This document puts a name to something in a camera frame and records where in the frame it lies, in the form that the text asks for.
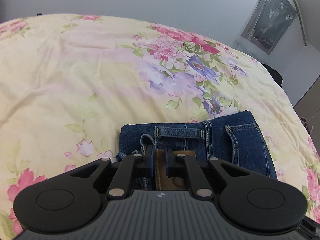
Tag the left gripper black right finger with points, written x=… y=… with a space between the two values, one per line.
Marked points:
x=189 y=170

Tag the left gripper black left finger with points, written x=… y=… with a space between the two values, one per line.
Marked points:
x=133 y=172

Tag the blue denim jeans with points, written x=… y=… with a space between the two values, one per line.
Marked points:
x=235 y=138

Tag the black clothing pile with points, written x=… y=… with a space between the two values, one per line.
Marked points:
x=275 y=75

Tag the beige wardrobe door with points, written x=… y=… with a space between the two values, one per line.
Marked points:
x=308 y=106

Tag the floral yellow bed quilt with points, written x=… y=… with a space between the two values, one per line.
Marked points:
x=70 y=82

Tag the grey window curtain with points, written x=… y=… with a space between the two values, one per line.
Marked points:
x=267 y=24

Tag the white pipe on wall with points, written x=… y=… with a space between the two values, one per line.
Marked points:
x=300 y=22

